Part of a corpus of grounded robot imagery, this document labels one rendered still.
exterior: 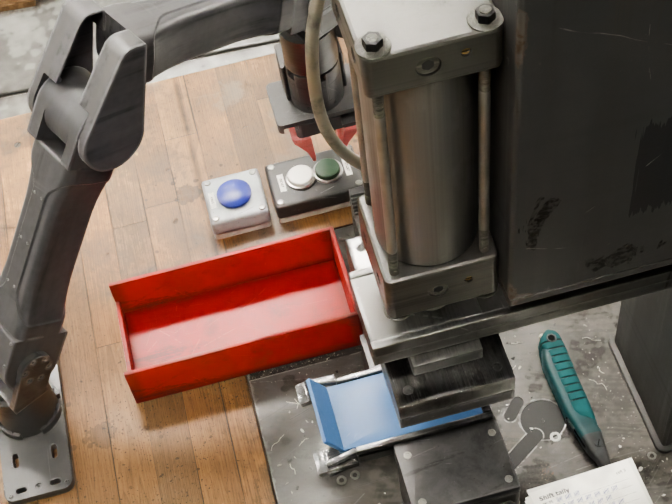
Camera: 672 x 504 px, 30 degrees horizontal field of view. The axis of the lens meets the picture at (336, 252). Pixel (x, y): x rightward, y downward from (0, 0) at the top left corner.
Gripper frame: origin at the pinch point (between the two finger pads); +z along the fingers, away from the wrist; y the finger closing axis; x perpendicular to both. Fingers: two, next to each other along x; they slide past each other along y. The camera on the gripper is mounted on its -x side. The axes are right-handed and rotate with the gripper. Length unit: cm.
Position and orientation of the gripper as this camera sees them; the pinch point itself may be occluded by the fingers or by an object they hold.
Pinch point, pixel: (326, 148)
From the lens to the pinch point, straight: 142.2
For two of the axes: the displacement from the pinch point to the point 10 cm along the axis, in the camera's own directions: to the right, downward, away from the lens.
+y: -9.6, 2.6, -0.6
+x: 2.4, 7.8, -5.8
